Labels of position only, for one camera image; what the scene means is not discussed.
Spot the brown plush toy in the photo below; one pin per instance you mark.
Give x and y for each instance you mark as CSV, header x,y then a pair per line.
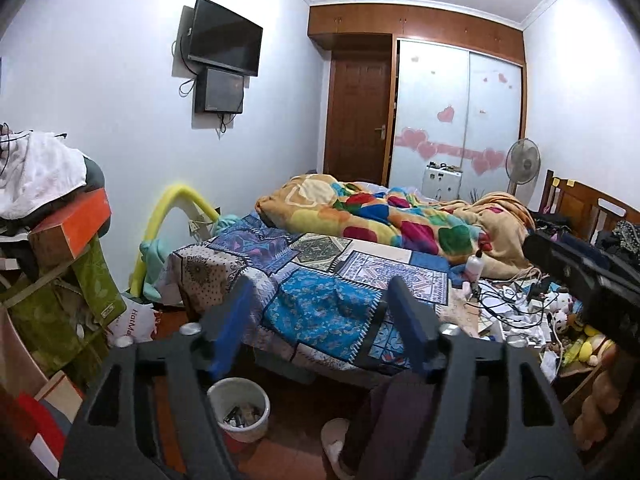
x,y
597,410

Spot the red box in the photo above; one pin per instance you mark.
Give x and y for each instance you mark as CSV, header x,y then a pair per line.
x,y
40,425

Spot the yellow plush toy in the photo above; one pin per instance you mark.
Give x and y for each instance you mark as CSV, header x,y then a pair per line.
x,y
592,347

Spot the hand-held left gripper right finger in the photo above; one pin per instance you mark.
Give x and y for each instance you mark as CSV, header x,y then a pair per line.
x,y
411,322

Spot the yellow foam tube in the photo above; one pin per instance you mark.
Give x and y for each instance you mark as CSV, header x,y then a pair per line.
x,y
165,210

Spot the orange cardboard box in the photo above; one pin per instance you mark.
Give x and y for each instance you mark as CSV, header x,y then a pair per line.
x,y
65,225

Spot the brown wooden door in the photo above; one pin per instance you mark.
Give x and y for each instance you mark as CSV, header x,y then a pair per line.
x,y
356,120

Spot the small wall monitor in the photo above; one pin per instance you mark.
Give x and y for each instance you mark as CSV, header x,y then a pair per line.
x,y
220,91

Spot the white cloth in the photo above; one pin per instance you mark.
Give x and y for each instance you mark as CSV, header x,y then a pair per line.
x,y
40,170

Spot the white slipper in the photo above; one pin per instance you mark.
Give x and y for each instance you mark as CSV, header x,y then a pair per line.
x,y
334,442

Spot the colourful heart-print blanket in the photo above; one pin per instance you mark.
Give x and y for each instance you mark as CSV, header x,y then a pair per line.
x,y
390,215

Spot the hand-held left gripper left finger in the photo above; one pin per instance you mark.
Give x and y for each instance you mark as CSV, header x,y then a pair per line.
x,y
227,332

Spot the wooden headboard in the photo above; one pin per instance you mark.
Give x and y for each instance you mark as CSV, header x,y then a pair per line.
x,y
575,202

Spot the white pump lotion bottle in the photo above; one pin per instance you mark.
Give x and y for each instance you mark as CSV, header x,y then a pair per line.
x,y
474,266

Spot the white trash bin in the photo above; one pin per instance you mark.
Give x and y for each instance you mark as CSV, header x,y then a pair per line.
x,y
250,430

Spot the standing electric fan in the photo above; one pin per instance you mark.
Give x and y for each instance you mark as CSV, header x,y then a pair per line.
x,y
523,162

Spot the black wall television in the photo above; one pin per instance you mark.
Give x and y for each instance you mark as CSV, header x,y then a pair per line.
x,y
225,37

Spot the white shopping bag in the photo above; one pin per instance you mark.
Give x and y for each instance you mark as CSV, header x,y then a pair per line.
x,y
132,322

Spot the small white cabinet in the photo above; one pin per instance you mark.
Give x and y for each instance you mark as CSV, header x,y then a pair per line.
x,y
441,182

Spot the wardrobe with pink hearts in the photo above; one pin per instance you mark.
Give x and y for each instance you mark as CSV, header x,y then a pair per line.
x,y
440,90

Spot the green patterned bag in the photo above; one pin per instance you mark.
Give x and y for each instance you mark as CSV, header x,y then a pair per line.
x,y
60,320

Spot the blue patchwork bedspread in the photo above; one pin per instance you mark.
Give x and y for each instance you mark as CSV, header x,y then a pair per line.
x,y
310,305

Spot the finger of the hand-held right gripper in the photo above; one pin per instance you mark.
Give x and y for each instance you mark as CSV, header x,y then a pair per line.
x,y
555,255

